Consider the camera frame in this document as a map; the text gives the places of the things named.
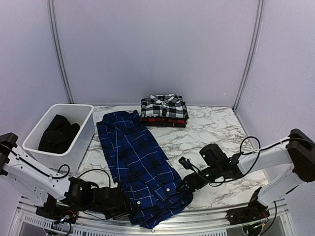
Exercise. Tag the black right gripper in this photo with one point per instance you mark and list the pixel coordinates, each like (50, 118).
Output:
(188, 179)

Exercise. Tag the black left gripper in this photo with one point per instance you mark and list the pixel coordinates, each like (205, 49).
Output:
(124, 211)

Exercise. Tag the blue plaid long sleeve shirt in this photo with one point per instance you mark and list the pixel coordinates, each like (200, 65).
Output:
(139, 165)

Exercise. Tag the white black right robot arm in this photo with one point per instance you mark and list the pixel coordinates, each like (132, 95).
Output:
(296, 151)

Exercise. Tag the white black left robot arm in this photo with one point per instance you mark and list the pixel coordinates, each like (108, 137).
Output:
(57, 195)

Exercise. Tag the red black folded shirt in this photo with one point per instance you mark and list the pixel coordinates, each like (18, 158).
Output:
(164, 122)

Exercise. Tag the black white checked folded shirt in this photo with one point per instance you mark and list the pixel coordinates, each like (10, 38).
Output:
(164, 106)

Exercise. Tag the white plastic bin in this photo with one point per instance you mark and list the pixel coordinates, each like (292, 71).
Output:
(82, 114)

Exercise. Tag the black garment in bin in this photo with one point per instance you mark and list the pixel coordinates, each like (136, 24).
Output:
(58, 136)

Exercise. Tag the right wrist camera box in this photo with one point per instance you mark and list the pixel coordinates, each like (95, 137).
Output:
(212, 154)

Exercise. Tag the aluminium front rail frame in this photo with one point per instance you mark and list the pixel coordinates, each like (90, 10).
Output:
(192, 222)

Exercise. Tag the right aluminium wall post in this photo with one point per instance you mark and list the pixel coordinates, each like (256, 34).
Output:
(250, 57)

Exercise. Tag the aluminium wall post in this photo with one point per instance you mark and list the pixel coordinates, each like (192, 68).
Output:
(58, 50)
(250, 57)

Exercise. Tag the left aluminium wall post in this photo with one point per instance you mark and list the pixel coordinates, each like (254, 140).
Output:
(58, 50)

